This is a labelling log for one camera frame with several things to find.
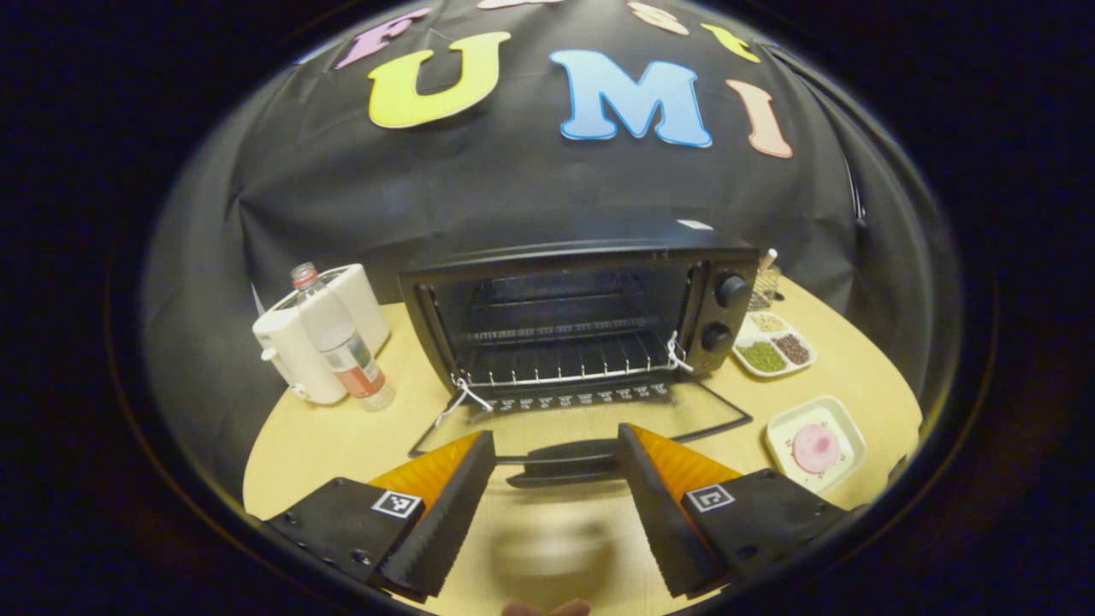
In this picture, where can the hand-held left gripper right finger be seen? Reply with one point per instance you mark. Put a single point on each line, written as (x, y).
(663, 530)

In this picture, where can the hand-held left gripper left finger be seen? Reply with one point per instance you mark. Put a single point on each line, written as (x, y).
(449, 530)

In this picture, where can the white square dish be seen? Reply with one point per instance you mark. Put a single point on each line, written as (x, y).
(783, 436)

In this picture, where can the pink round cake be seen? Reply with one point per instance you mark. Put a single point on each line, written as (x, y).
(815, 447)

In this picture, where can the black electric oven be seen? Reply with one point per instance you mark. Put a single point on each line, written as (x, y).
(599, 257)

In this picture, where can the green mung beans pile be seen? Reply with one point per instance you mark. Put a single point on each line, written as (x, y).
(761, 357)

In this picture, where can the white divided plate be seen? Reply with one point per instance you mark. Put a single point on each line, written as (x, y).
(742, 332)

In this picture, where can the dark red beans pile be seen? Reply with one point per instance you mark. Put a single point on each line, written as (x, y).
(792, 349)

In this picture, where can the clear plastic bottle red label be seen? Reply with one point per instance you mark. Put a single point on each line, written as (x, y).
(342, 334)

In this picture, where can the yellow soybeans pile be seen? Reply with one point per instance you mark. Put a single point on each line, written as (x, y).
(767, 322)

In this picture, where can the white kitchen appliance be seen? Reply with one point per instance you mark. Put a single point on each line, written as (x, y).
(291, 351)

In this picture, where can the pale stick utensil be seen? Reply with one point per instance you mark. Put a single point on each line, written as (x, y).
(767, 259)

